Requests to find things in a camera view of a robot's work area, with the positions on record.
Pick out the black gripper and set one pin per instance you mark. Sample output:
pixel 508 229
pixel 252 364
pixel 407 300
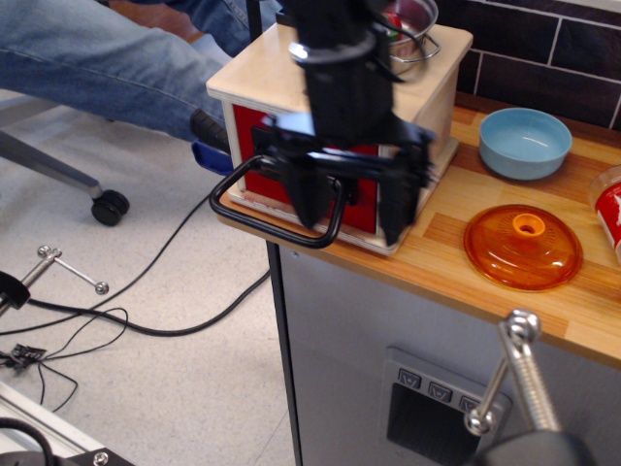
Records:
pixel 350 131

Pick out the red front wooden drawer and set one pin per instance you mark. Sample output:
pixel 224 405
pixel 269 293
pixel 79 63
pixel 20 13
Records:
pixel 360 214

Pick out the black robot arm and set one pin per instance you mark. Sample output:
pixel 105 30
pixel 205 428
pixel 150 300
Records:
pixel 329 24

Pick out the light wooden box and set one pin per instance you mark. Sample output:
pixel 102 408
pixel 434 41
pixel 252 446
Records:
pixel 264 77

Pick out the light blue bowl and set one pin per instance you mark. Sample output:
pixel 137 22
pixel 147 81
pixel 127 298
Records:
pixel 523 144

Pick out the red toy strawberry right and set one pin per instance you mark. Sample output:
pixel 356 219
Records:
pixel 393 25

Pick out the orange transparent lid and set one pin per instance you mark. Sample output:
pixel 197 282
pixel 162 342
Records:
pixel 522 247

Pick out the steel pot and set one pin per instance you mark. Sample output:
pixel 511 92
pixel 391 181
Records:
pixel 417 45

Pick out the grey cabinet with panel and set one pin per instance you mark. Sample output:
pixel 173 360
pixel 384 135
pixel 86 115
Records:
pixel 382 355

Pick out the right metal clamp screw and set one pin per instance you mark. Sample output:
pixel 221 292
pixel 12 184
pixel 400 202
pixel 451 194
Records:
pixel 545 442

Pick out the metal clamp screw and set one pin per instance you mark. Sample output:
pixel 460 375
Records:
pixel 545 442
pixel 16 293

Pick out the office chair base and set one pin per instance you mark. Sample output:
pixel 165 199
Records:
pixel 108 206

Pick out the red white cup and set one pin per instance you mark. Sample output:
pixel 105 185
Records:
pixel 604 198

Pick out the person leg in jeans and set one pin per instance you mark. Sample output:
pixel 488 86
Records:
pixel 86 56

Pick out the left metal clamp screw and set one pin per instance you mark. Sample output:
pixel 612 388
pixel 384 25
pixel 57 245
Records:
pixel 16 293

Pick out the aluminium frame rail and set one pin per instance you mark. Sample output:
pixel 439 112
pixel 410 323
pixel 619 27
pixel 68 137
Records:
pixel 67 442

